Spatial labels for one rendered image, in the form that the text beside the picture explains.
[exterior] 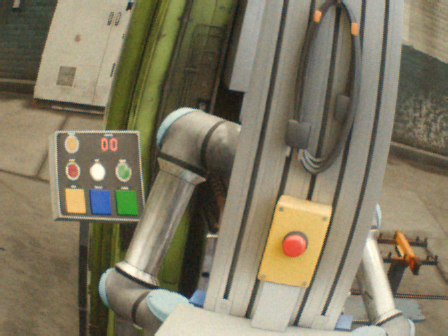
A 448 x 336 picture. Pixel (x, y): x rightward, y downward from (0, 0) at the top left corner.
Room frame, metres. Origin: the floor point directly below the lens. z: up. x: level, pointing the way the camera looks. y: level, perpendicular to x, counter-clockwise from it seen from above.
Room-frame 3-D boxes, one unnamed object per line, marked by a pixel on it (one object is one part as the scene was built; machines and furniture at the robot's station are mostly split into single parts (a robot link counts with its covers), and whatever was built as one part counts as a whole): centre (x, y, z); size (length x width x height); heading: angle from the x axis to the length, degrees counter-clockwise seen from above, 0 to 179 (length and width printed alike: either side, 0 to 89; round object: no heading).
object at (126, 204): (2.39, 0.27, 1.01); 0.07 x 0.05 x 0.07; 125
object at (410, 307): (2.53, -0.71, 0.71); 0.40 x 0.30 x 0.02; 95
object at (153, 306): (1.65, 0.06, 0.98); 0.13 x 0.12 x 0.14; 55
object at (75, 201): (2.28, 0.43, 1.01); 0.07 x 0.05 x 0.07; 125
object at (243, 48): (2.83, -0.12, 1.56); 0.42 x 0.39 x 0.40; 10
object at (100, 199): (2.33, 0.35, 1.01); 0.07 x 0.05 x 0.07; 125
